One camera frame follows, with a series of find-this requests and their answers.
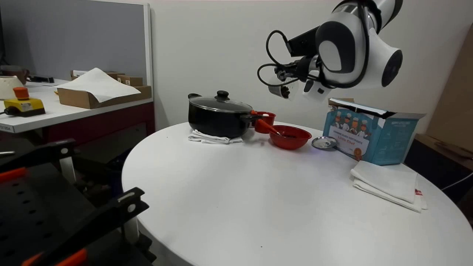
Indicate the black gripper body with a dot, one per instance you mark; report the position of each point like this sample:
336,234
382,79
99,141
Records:
305,69

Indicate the red cup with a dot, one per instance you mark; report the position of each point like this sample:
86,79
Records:
263,121

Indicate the round metal jar lid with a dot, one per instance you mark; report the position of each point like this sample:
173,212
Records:
326,144

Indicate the black cooking pot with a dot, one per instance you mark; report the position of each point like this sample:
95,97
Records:
219,124

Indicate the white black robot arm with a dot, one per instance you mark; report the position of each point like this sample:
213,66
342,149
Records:
377,54

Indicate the blue cartoon print box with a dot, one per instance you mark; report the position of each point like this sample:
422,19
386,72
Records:
370,135

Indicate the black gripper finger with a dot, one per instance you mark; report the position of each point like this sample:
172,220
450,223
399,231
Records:
290,82
284,69

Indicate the yellow orange device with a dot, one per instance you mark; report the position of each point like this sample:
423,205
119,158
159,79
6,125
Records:
24,104

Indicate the grey partition panel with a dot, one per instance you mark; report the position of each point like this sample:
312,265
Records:
74,35

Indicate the orange spoon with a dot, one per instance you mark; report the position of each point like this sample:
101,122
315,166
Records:
269,128

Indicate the flat brown cardboard box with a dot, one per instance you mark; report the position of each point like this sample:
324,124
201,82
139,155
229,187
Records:
79,98

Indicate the large brown cardboard sheet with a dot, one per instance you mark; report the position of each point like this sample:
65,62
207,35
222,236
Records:
456,98

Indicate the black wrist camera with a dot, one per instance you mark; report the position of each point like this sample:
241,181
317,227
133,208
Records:
303,42

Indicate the glass pot lid black knob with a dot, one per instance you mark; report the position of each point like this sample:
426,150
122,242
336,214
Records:
222,104

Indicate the red bowl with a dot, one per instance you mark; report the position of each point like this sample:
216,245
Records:
290,141

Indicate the black perforated stand orange parts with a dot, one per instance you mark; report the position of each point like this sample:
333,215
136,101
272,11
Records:
45,217

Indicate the cardboard box on desk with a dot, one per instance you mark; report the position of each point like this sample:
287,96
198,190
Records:
98,84

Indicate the white desk maroon side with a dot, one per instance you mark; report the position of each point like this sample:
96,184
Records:
89,121

